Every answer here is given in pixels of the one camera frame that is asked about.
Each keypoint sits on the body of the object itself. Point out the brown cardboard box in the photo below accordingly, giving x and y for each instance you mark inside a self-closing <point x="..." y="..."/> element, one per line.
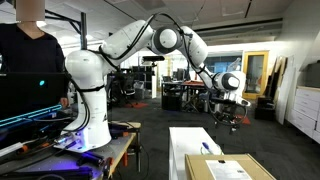
<point x="197" y="169"/>

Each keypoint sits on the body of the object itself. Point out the white narrow table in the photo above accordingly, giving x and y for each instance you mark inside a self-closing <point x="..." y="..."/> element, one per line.
<point x="182" y="141"/>

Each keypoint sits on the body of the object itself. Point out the blue capped marker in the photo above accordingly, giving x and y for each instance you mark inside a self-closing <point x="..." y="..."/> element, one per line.
<point x="206" y="146"/>

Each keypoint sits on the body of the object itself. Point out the person in black shirt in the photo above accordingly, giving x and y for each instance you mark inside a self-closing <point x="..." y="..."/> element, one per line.
<point x="25" y="47"/>

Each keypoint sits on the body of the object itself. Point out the white paper label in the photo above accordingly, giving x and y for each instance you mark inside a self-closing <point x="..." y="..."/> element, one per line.
<point x="227" y="170"/>

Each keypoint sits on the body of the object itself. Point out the white drawer cabinet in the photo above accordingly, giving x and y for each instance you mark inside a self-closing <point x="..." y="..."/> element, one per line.
<point x="305" y="114"/>

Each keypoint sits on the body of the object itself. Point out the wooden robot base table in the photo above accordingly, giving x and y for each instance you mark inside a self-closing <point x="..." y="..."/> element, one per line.
<point x="95" y="164"/>

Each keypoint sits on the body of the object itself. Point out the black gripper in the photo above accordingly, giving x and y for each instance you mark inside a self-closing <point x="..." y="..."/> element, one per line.
<point x="228" y="112"/>

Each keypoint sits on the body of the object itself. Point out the black laptop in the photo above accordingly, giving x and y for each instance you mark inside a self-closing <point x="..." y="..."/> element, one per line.
<point x="22" y="93"/>

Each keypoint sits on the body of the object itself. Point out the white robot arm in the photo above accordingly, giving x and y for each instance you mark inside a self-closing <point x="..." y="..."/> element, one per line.
<point x="88" y="70"/>

